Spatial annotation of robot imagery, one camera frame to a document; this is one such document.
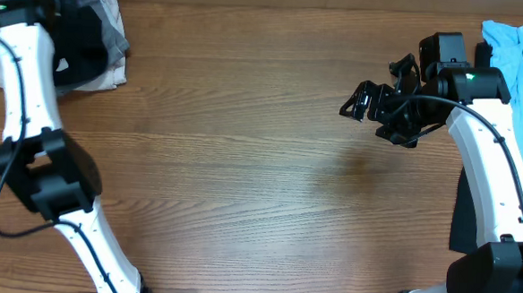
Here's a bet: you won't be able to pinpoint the black polo shirt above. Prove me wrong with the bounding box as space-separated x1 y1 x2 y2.
51 6 108 92

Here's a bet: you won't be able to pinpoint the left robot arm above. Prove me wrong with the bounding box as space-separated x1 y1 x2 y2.
0 0 151 293

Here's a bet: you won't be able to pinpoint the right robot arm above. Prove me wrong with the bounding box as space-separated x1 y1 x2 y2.
339 32 523 293

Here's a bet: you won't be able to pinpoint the black garment under pile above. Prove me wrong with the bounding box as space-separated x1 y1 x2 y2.
449 169 477 254

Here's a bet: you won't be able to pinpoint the grey folded trousers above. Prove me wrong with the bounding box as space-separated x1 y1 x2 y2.
56 0 133 100

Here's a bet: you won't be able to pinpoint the white folded garment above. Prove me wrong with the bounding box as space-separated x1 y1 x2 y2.
0 0 130 95

